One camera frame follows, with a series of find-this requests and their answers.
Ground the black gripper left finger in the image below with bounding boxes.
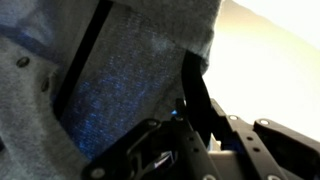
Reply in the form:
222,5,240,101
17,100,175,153
81,99,214,180

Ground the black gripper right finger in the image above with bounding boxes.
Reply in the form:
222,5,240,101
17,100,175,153
209,98,320,180

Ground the black clothes hanger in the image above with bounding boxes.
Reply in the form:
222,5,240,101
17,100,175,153
53,0,214,144

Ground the gray knit sweater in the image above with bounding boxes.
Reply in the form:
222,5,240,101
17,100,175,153
0,0,223,180

